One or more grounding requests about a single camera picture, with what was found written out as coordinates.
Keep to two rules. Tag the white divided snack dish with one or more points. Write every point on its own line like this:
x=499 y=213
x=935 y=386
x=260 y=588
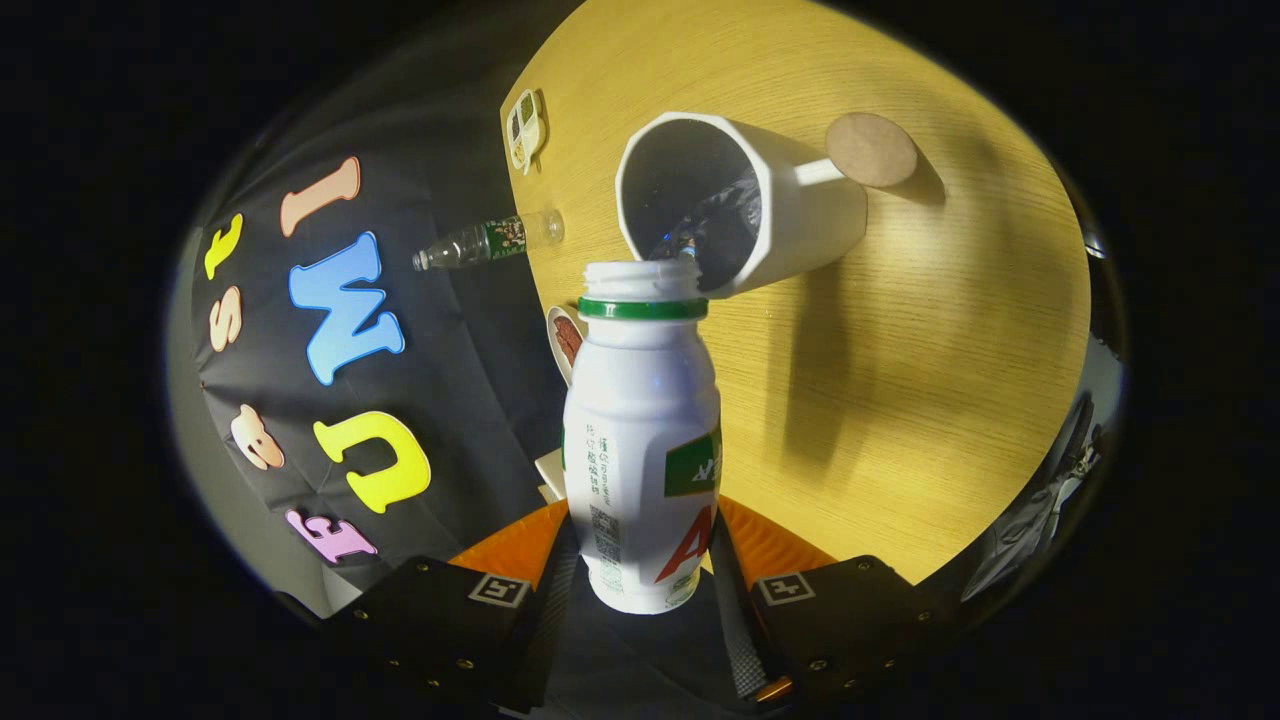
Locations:
x=524 y=130

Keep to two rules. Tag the cream toaster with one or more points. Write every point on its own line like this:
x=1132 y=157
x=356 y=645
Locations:
x=552 y=475

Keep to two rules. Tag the clear plastic water bottle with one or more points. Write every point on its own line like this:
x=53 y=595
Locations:
x=490 y=240

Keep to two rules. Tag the brown meat slices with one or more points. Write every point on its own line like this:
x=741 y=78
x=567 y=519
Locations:
x=569 y=338

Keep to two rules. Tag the white juice bottle green collar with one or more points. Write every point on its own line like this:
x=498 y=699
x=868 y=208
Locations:
x=640 y=400

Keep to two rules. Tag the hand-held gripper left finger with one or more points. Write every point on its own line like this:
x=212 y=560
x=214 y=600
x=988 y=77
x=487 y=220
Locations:
x=550 y=620

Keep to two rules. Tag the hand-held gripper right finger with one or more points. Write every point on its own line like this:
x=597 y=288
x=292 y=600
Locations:
x=735 y=630

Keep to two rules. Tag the wooden table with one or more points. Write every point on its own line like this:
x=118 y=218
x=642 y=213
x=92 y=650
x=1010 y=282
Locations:
x=900 y=400

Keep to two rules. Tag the white round plate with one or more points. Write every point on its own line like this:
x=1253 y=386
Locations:
x=556 y=350

